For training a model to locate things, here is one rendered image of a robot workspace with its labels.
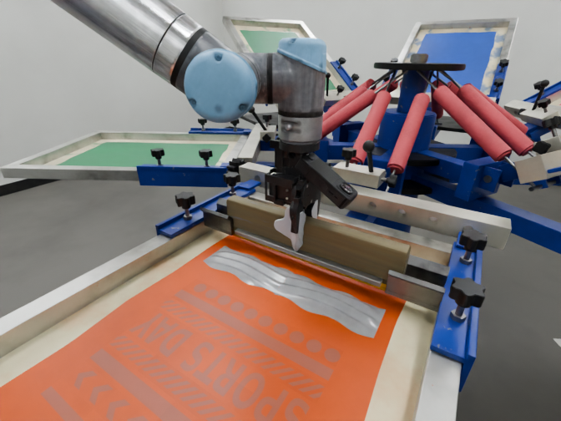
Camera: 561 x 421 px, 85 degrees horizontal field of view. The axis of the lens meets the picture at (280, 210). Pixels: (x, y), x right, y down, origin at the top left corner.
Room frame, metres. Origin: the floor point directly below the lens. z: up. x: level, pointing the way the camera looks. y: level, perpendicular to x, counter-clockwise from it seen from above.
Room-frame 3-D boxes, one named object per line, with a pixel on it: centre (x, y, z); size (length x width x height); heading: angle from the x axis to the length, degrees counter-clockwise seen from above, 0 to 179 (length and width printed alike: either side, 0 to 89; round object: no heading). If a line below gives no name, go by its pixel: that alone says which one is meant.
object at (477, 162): (1.23, -0.50, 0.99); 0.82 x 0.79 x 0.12; 148
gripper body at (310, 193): (0.53, -0.03, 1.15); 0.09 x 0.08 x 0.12; 58
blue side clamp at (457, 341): (0.39, -0.30, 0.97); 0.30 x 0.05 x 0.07; 148
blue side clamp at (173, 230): (0.69, 0.17, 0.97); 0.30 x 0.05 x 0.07; 148
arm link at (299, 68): (0.53, -0.03, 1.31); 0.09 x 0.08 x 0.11; 90
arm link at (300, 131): (0.53, -0.03, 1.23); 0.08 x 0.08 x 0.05
